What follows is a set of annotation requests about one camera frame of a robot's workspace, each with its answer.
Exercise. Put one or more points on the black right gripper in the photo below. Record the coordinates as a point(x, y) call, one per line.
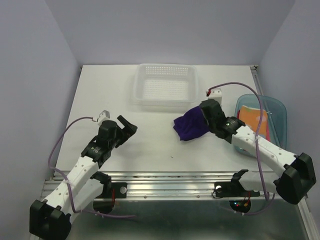
point(219, 106)

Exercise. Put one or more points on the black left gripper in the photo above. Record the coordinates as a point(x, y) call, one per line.
point(130, 127)

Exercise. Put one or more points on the orange and blue patterned towel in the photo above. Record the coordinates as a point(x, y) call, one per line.
point(255, 117)

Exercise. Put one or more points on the purple towel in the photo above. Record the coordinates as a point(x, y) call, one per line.
point(191, 125)

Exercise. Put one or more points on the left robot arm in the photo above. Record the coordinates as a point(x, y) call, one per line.
point(52, 217)

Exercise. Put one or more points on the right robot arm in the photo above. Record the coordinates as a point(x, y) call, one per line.
point(292, 175)

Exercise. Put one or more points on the teal translucent plastic tray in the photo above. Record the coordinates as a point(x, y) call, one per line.
point(274, 119)

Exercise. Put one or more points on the white perforated plastic basket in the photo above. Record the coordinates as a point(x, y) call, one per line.
point(166, 85)

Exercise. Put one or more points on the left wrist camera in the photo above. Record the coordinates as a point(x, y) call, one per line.
point(103, 116)

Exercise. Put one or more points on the aluminium table edge rail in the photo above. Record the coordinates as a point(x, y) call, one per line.
point(169, 186)

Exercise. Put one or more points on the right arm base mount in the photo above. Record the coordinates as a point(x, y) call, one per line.
point(241, 198)

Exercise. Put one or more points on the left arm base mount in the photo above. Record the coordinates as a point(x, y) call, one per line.
point(106, 201)

